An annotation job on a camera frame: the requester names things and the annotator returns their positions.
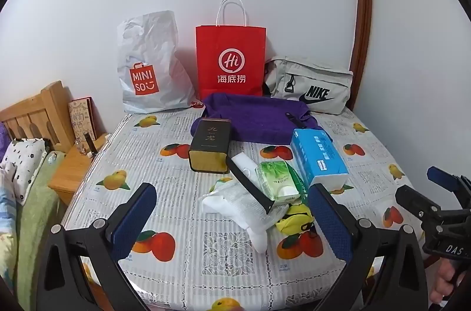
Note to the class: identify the pastel printed quilt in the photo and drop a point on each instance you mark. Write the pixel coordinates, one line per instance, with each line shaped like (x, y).
(5, 222)

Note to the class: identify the brown wooden door frame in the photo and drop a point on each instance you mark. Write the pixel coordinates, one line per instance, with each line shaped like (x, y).
(362, 2)

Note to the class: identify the purple towel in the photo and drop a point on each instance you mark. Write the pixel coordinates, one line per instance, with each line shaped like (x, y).
(254, 116)

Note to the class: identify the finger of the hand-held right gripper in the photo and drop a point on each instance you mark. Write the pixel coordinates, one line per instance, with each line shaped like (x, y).
(412, 200)
(441, 176)

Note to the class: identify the brown patterned book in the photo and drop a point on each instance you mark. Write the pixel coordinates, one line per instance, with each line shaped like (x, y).
(82, 119)

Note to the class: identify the black phone stand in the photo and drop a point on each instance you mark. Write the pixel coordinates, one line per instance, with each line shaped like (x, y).
(90, 145)

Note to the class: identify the wooden nightstand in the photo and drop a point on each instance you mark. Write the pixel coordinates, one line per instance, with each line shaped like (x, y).
(71, 171)

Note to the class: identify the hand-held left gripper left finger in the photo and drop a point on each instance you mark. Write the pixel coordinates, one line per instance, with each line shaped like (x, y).
(134, 219)

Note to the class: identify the pair of white gloves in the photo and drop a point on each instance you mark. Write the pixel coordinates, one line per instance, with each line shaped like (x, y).
(257, 237)

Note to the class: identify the white plastic shopping bag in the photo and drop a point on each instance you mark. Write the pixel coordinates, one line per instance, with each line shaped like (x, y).
(147, 50)

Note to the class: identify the wooden headboard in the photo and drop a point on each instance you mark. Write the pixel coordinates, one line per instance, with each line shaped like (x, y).
(40, 108)

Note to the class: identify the purple plush toy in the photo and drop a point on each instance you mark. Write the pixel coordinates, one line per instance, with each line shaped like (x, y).
(2, 136)

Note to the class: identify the blue tissue pack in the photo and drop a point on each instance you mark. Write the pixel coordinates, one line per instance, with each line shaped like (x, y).
(316, 153)

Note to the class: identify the white floral pillow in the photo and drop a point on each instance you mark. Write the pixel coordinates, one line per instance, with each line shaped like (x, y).
(25, 160)

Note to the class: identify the light green blanket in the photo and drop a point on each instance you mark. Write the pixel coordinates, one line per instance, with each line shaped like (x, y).
(36, 215)

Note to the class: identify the small printed tissue pack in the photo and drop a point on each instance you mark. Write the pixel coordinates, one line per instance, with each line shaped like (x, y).
(276, 178)

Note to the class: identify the dark tea tin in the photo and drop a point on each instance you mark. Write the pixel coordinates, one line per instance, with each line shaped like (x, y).
(209, 141)

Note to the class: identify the person's right hand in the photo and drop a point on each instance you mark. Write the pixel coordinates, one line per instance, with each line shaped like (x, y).
(445, 279)

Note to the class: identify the fruit-print tablecloth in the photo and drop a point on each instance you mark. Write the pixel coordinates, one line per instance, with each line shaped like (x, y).
(165, 186)

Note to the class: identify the red paper bag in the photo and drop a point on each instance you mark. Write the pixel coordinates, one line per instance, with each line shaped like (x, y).
(230, 46)

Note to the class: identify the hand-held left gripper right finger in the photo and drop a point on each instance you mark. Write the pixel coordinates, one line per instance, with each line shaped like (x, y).
(331, 222)

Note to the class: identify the grey waist bag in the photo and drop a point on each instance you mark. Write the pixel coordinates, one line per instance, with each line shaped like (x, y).
(312, 79)

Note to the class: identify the clear plastic packet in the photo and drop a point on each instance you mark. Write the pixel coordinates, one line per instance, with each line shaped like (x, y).
(239, 200)

